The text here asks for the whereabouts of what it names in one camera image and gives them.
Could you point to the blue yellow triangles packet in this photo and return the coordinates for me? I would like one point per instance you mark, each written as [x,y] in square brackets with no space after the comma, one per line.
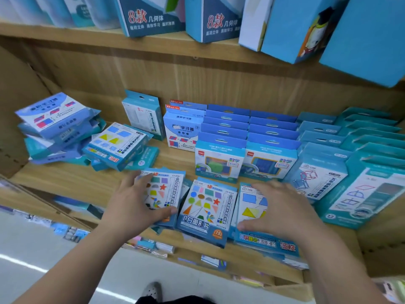
[115,144]

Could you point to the row of blue green-cube boxes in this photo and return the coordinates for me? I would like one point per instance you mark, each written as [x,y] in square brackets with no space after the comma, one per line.
[220,155]

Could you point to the plain blue large box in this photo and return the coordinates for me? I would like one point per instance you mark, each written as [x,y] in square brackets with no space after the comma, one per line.
[367,41]

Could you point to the green white packets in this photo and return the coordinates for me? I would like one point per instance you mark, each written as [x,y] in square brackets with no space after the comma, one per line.
[392,289]

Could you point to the person's left thumb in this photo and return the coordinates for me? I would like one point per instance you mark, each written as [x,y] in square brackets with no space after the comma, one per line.
[163,214]

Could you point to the row of large teal packets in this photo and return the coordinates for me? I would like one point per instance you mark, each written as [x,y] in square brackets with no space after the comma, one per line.
[364,193]

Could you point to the pink blue small packets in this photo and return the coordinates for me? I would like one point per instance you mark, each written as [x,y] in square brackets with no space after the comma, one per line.
[148,245]

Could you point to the white star shapes card packet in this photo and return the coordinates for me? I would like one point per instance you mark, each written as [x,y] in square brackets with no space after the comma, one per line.
[164,189]

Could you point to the light blue upright box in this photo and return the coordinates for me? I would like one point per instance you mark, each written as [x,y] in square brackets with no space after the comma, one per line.
[144,115]

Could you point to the dark blue red print box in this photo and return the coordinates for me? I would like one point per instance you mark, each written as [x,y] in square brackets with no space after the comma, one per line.
[215,18]
[152,17]

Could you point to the row of pale blue boxes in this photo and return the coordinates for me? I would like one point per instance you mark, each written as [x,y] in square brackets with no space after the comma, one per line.
[57,11]

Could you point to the teal flat packet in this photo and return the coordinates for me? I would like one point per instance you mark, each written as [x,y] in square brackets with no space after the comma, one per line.
[185,191]

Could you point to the person's left hand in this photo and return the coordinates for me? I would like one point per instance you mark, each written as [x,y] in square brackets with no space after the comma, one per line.
[126,205]

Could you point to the row of small colourful packets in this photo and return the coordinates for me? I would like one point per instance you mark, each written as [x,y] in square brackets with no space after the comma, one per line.
[53,226]

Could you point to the row of teal stick-frame packets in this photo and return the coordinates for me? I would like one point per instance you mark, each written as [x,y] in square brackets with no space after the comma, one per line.
[316,174]

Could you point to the person's right hand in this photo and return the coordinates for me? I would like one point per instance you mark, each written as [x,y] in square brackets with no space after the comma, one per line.
[288,215]

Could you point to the row of blue grid-window boxes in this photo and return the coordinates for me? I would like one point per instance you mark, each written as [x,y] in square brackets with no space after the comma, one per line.
[270,155]

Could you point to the person's right forearm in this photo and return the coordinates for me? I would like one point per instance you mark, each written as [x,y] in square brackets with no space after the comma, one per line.
[332,269]

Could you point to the teal round label packet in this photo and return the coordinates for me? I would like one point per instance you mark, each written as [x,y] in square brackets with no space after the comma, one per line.
[145,158]

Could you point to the small blue white packet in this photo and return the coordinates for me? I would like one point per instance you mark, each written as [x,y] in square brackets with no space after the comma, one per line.
[213,262]

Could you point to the white flat packet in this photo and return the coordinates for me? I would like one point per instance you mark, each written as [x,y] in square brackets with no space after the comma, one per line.
[297,262]

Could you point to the pile of blue flat packets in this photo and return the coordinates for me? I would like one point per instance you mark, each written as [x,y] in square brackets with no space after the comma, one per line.
[53,129]

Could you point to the blue triangle shapes card packet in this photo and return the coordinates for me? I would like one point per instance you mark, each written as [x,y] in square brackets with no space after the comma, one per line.
[250,205]

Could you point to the person's left forearm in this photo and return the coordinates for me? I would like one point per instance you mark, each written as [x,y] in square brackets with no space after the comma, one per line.
[72,265]

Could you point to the person's dark clothing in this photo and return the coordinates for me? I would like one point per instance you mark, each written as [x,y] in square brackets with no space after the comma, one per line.
[177,300]

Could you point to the person's right thumb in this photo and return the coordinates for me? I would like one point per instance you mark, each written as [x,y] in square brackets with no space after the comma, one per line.
[251,225]

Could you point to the person's grey shoe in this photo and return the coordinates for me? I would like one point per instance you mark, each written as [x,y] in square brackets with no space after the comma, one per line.
[152,291]

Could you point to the blue colourful shapes card packet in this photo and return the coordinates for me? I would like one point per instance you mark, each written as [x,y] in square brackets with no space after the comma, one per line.
[205,212]

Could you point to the yellow pink small packets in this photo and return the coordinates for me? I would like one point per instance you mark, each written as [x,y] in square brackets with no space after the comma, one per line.
[248,281]

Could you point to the wooden shelf unit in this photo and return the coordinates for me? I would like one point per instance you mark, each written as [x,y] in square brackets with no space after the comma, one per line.
[202,79]

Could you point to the white tall box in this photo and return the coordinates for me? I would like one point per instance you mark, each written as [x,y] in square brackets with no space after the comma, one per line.
[254,22]

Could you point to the blue packets on lower shelf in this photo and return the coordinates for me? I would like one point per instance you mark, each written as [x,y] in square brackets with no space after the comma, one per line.
[77,205]

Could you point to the blue cartoon figure box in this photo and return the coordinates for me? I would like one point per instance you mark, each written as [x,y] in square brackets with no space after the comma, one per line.
[297,31]

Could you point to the blue white red block box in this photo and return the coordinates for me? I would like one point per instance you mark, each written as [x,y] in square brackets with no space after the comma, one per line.
[182,129]

